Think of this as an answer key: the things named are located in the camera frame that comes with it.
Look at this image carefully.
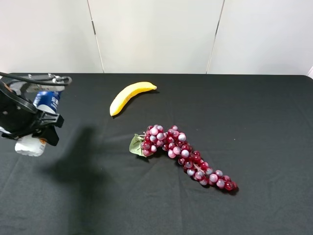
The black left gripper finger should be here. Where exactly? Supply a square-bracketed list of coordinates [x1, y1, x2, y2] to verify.
[9, 73, 72, 94]
[32, 126, 59, 146]

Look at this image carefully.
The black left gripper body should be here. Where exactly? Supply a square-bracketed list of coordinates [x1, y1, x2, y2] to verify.
[0, 81, 64, 140]

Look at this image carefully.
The blue white yogurt drink bottle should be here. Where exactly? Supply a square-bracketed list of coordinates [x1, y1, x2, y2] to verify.
[15, 91, 64, 157]

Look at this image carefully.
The yellow banana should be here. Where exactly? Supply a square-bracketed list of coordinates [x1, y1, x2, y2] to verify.
[110, 82, 157, 117]

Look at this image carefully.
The red grape bunch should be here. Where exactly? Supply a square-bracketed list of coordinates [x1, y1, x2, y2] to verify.
[129, 125, 239, 192]

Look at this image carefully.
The black tablecloth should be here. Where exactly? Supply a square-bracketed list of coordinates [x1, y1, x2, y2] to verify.
[0, 73, 313, 235]

